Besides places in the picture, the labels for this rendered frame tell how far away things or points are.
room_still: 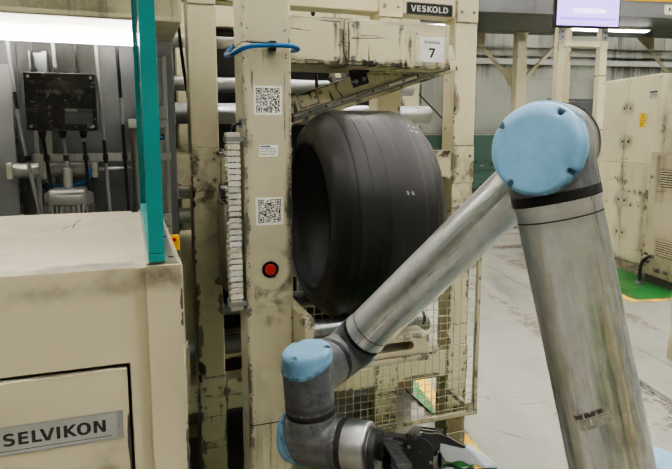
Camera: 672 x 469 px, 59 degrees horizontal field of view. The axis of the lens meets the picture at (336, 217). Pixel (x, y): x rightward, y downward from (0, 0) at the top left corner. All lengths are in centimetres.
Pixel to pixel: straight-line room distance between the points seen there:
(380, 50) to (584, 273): 131
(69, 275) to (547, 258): 58
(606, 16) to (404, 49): 395
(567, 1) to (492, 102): 645
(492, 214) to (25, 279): 66
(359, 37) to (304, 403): 123
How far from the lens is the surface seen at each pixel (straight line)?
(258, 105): 156
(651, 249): 639
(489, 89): 1192
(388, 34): 199
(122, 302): 75
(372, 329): 110
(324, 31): 191
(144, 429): 82
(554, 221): 79
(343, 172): 147
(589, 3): 575
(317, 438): 109
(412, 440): 105
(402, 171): 150
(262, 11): 160
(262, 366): 169
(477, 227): 98
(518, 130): 78
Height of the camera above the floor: 142
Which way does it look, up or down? 8 degrees down
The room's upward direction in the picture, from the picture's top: straight up
